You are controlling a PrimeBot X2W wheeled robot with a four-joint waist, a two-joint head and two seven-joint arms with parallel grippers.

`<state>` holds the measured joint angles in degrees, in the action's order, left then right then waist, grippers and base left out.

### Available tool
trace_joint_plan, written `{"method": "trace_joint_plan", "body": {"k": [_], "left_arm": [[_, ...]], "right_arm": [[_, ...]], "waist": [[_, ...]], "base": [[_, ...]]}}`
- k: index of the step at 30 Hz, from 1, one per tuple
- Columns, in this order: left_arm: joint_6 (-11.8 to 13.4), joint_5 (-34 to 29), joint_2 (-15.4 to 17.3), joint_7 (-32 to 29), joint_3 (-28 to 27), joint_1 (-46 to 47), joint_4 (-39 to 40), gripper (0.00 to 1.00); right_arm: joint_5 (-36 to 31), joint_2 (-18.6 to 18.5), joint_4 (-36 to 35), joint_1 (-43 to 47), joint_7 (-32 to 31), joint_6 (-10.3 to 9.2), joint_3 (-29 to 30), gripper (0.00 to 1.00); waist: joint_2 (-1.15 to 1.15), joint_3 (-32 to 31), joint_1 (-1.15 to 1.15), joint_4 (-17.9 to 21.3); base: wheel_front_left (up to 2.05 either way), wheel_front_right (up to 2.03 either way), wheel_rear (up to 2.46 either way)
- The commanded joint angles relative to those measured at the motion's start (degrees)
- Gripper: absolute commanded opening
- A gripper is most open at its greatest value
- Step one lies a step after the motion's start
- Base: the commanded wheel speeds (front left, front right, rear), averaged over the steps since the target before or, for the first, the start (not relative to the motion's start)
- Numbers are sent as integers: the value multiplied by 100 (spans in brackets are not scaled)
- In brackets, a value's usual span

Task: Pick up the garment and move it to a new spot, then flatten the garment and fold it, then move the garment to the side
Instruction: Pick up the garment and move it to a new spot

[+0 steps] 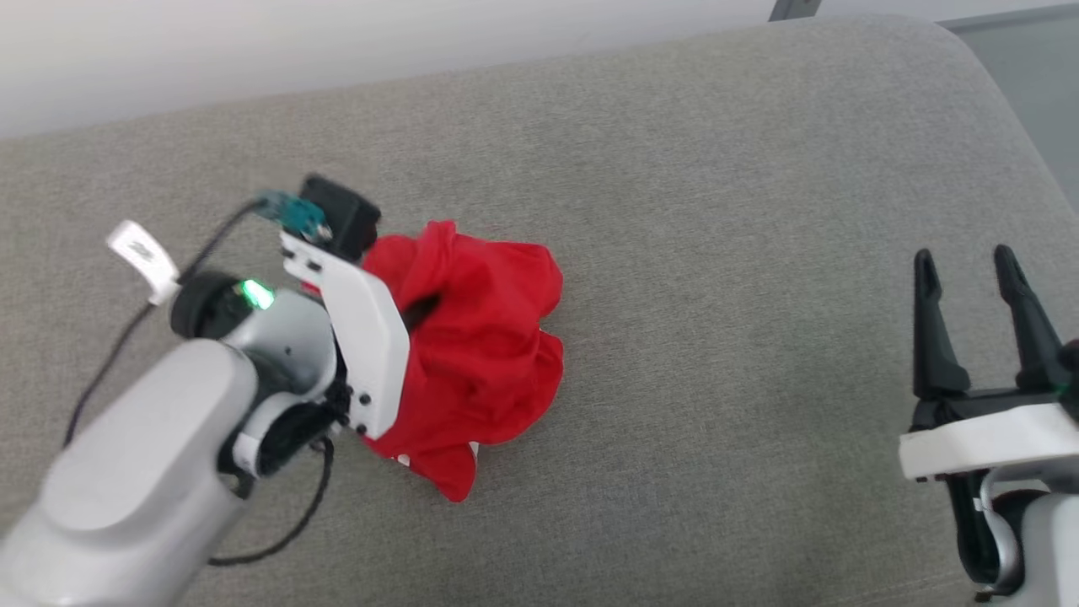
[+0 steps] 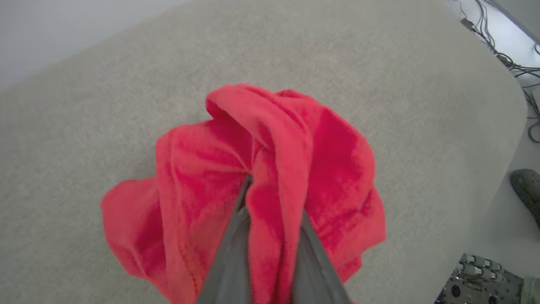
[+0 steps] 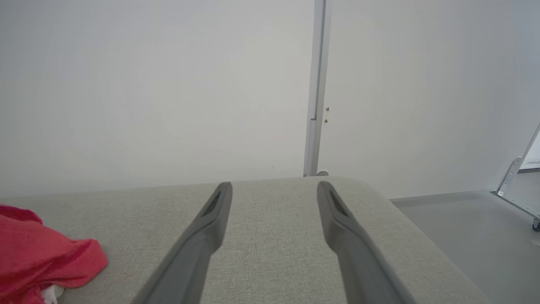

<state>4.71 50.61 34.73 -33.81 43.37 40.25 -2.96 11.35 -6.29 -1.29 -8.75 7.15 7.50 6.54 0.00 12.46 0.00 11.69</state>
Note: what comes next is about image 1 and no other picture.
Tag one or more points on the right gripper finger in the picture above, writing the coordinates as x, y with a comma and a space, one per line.
934, 354
1035, 337

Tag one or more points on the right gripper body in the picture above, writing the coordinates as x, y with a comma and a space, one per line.
986, 443

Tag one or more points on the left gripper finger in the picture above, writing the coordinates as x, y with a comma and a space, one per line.
421, 310

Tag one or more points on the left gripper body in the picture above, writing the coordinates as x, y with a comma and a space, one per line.
367, 337

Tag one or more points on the red garment with white trim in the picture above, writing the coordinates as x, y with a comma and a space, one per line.
489, 337

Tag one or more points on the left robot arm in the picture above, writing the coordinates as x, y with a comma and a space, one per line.
126, 472

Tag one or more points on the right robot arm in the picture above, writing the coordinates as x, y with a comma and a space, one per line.
1054, 539

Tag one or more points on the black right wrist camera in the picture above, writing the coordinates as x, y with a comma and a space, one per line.
1072, 371

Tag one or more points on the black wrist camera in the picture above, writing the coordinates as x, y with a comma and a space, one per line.
1072, 371
346, 215

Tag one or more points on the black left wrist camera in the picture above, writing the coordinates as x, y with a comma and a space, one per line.
346, 215

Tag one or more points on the dark grey post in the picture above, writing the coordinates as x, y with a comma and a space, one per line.
792, 8

